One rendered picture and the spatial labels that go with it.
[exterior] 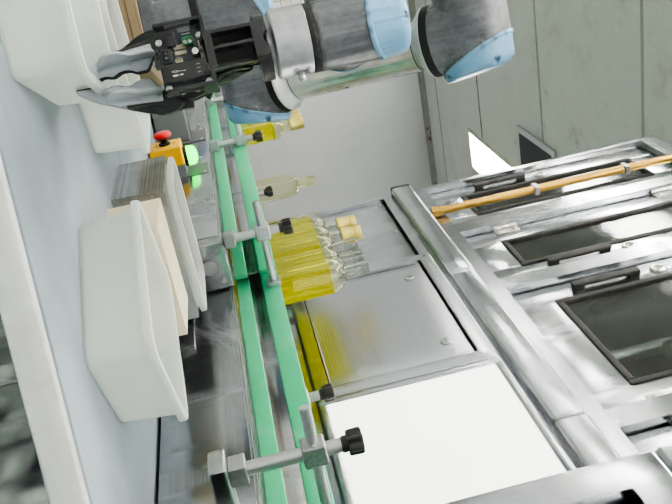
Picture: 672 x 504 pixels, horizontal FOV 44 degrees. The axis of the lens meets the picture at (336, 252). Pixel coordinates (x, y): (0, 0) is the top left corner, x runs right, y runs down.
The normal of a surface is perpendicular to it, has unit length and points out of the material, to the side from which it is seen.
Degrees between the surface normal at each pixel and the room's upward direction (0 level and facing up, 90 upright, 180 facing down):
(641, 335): 90
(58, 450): 90
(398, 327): 90
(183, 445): 90
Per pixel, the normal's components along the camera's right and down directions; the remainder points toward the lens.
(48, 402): 0.10, 0.07
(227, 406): -0.17, -0.89
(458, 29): -0.43, 0.24
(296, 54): 0.19, 0.53
